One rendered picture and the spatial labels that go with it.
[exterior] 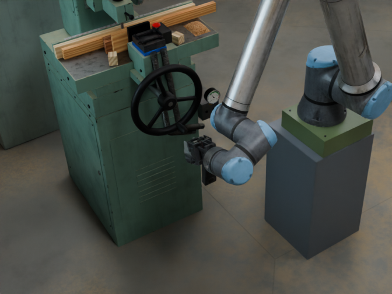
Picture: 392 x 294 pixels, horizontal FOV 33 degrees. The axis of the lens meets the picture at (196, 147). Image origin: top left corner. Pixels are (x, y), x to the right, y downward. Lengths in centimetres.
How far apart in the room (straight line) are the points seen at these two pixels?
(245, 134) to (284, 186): 74
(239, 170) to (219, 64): 214
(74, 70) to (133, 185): 60
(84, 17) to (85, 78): 38
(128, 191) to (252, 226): 61
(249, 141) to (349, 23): 47
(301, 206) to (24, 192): 138
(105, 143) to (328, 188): 89
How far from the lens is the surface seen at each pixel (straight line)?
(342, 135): 254
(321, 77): 244
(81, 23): 270
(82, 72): 242
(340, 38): 213
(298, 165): 261
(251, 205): 311
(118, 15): 248
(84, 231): 307
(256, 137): 204
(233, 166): 199
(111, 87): 246
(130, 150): 265
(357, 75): 227
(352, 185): 277
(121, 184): 273
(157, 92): 240
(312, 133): 252
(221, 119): 213
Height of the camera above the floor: 217
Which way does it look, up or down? 39 degrees down
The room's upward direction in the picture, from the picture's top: 3 degrees counter-clockwise
